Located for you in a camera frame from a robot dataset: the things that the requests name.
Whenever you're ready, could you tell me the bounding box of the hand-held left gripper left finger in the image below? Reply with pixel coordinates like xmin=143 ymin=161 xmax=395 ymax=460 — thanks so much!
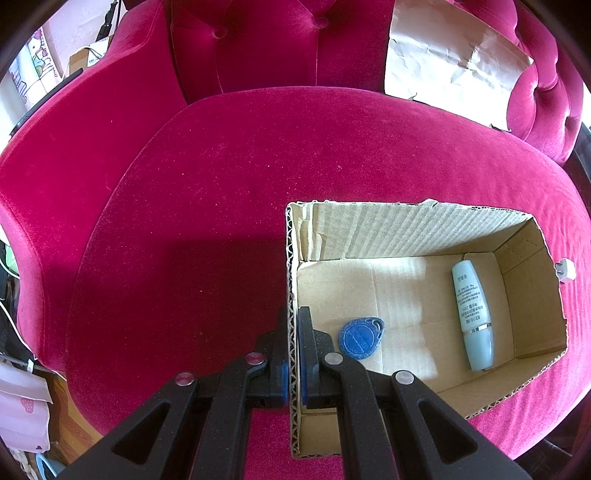
xmin=60 ymin=307 xmax=291 ymax=480

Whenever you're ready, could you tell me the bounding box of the light blue cosmetic bottle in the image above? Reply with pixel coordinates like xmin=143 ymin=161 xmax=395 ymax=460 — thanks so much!
xmin=451 ymin=260 xmax=496 ymax=371

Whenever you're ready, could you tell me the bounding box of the brown cardboard carton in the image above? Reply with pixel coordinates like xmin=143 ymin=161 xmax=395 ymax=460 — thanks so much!
xmin=68 ymin=39 xmax=116 ymax=77

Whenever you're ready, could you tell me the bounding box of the white bag with pink heart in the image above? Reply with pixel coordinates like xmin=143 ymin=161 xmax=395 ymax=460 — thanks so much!
xmin=0 ymin=362 xmax=51 ymax=450

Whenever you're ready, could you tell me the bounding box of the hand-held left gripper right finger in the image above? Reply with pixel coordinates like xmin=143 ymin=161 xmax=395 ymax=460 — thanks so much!
xmin=298 ymin=306 xmax=532 ymax=480

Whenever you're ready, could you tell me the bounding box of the creased brown paper sheet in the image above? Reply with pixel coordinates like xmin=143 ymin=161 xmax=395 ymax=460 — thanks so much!
xmin=384 ymin=0 xmax=535 ymax=132

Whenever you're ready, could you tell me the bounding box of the cardboard box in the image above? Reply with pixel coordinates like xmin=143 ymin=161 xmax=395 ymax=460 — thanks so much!
xmin=284 ymin=198 xmax=570 ymax=460

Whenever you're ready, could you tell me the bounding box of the red velvet tufted sofa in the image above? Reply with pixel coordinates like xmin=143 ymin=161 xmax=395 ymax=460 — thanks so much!
xmin=0 ymin=0 xmax=591 ymax=480

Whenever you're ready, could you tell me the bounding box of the pink cartoon print curtain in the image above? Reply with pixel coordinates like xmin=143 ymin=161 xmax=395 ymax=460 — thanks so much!
xmin=7 ymin=25 xmax=63 ymax=112

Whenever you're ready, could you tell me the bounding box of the blue key fob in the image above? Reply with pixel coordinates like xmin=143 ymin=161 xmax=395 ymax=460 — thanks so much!
xmin=339 ymin=316 xmax=385 ymax=360

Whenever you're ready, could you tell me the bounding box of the blue plastic stool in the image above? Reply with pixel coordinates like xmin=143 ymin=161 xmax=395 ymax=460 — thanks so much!
xmin=34 ymin=452 xmax=70 ymax=480

